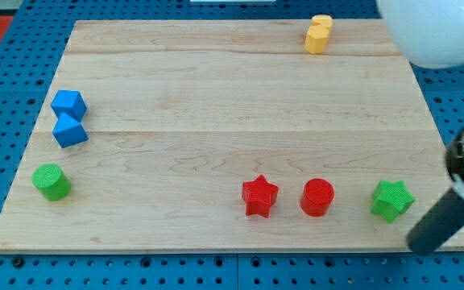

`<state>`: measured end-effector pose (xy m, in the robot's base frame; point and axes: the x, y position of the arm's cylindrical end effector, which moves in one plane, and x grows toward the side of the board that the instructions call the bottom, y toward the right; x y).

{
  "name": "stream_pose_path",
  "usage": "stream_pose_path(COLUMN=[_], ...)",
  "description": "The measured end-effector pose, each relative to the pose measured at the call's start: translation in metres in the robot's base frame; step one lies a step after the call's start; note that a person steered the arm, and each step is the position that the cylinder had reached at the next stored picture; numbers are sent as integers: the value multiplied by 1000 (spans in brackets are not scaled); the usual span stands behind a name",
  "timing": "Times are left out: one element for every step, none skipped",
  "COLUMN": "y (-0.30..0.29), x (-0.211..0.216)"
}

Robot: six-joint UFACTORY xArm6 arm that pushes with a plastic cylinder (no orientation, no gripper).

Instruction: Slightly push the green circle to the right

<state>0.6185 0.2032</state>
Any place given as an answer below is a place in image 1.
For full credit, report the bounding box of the wooden board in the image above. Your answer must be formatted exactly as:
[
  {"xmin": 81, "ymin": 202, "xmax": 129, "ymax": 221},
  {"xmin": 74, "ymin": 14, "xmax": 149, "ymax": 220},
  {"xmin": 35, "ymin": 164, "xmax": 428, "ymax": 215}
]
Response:
[{"xmin": 0, "ymin": 19, "xmax": 450, "ymax": 255}]

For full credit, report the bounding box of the green star block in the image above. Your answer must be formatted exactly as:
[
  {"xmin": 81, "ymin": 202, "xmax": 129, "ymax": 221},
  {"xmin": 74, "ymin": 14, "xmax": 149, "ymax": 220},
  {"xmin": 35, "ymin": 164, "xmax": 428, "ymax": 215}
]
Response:
[{"xmin": 371, "ymin": 180, "xmax": 416, "ymax": 224}]

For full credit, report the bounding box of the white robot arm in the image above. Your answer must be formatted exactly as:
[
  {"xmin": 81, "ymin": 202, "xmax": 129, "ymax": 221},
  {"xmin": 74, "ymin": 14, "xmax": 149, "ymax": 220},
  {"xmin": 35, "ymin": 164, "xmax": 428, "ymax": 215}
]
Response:
[{"xmin": 376, "ymin": 0, "xmax": 464, "ymax": 68}]

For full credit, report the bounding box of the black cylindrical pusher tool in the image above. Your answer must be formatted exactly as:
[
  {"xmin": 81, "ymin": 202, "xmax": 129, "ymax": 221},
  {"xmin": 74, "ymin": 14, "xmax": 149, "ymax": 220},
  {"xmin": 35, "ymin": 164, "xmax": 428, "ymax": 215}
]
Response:
[{"xmin": 405, "ymin": 127, "xmax": 464, "ymax": 255}]

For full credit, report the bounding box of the red star block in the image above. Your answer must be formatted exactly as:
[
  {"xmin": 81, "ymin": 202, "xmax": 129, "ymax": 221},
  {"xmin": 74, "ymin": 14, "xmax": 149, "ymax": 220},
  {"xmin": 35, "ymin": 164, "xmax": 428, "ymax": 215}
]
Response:
[{"xmin": 241, "ymin": 175, "xmax": 279, "ymax": 218}]

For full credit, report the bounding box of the green cylinder block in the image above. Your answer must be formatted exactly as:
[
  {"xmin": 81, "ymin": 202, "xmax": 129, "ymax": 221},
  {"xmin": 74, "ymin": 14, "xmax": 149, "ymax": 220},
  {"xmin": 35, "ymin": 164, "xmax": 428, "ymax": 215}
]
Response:
[{"xmin": 31, "ymin": 164, "xmax": 72, "ymax": 201}]

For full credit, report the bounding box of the rear yellow hexagon block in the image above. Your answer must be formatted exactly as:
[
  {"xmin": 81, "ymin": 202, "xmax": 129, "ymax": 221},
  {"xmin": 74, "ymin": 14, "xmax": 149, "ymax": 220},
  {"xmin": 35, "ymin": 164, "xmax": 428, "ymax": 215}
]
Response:
[{"xmin": 311, "ymin": 14, "xmax": 334, "ymax": 30}]

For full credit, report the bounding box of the red cylinder block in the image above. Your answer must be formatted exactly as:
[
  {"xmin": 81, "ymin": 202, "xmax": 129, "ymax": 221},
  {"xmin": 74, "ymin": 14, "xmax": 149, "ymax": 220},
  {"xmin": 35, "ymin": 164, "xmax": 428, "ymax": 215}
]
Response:
[{"xmin": 300, "ymin": 178, "xmax": 335, "ymax": 217}]

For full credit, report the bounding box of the front yellow hexagon block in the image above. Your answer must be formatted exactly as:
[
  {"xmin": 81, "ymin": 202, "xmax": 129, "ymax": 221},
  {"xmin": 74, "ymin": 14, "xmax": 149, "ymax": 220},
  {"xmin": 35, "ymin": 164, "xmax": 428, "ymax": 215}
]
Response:
[{"xmin": 304, "ymin": 25, "xmax": 330, "ymax": 54}]

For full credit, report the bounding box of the blue cube block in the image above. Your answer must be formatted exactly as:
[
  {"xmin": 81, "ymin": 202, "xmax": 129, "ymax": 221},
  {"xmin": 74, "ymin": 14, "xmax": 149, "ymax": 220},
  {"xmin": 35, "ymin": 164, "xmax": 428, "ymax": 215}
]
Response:
[
  {"xmin": 51, "ymin": 90, "xmax": 87, "ymax": 122},
  {"xmin": 52, "ymin": 113, "xmax": 89, "ymax": 148}
]

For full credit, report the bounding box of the yellow hexagon block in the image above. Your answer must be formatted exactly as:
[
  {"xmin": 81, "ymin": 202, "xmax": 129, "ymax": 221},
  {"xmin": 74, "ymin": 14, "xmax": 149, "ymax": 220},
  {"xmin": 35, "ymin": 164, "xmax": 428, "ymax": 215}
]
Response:
[
  {"xmin": 304, "ymin": 25, "xmax": 330, "ymax": 54},
  {"xmin": 311, "ymin": 14, "xmax": 334, "ymax": 30}
]

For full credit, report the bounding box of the upper blue cube block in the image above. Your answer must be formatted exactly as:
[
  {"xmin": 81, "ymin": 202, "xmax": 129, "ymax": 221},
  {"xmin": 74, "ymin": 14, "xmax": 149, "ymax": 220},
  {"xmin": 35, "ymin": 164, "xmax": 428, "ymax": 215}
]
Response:
[{"xmin": 51, "ymin": 90, "xmax": 87, "ymax": 122}]

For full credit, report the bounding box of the lower blue cube block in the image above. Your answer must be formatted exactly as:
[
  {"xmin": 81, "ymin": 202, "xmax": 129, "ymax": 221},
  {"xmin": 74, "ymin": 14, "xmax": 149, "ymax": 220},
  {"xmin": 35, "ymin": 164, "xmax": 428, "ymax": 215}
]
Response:
[{"xmin": 52, "ymin": 113, "xmax": 89, "ymax": 148}]

